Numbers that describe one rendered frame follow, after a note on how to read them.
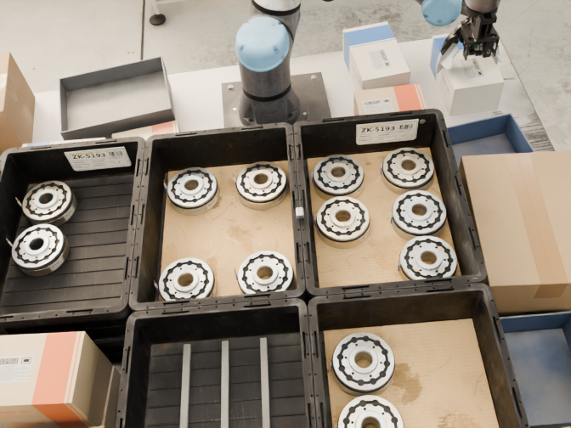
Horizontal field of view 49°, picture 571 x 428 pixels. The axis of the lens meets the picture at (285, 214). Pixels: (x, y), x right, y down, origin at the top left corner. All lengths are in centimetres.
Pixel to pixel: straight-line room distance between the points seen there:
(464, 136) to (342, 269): 52
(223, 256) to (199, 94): 62
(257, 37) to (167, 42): 167
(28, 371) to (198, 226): 42
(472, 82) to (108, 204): 88
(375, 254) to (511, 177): 31
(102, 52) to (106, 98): 142
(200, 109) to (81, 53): 154
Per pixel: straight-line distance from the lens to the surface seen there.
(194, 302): 106
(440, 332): 113
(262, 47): 138
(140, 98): 166
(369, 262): 118
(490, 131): 156
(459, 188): 119
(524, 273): 118
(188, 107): 168
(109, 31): 322
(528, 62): 289
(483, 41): 152
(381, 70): 158
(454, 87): 156
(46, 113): 181
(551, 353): 130
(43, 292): 129
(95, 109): 168
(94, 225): 133
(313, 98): 159
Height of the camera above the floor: 185
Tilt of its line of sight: 54 degrees down
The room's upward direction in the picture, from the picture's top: 8 degrees counter-clockwise
